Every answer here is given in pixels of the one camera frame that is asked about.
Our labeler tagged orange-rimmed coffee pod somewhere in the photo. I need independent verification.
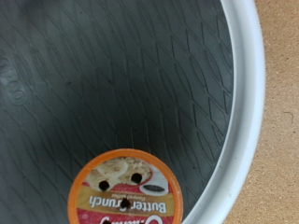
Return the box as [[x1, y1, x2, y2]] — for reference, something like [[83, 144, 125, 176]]
[[67, 148, 184, 224]]

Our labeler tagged white two-tier turntable rack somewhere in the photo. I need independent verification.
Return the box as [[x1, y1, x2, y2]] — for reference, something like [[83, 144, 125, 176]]
[[0, 0, 266, 224]]

